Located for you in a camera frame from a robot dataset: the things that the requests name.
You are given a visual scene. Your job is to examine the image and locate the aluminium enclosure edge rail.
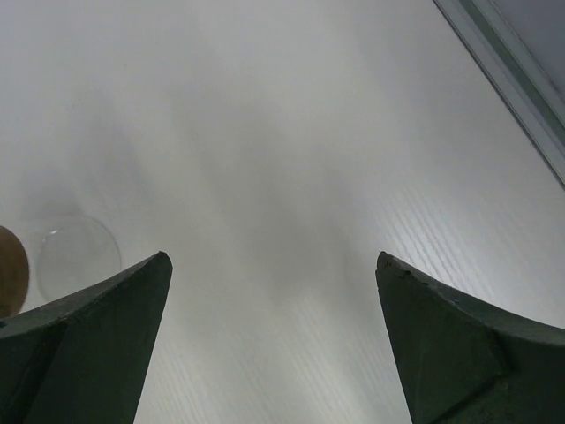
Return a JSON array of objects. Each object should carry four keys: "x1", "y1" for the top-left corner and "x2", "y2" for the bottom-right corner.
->
[{"x1": 435, "y1": 1, "x2": 564, "y2": 181}]

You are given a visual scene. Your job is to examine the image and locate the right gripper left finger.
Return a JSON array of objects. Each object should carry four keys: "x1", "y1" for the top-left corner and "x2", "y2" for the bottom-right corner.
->
[{"x1": 1, "y1": 252, "x2": 172, "y2": 423}]

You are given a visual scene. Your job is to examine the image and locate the glass carafe with wooden collar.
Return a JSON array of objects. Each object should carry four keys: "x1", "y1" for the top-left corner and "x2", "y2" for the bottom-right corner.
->
[{"x1": 1, "y1": 216, "x2": 122, "y2": 319}]

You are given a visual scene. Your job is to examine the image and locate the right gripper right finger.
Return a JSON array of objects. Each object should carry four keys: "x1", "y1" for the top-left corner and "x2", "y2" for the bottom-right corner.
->
[{"x1": 375, "y1": 252, "x2": 564, "y2": 423}]

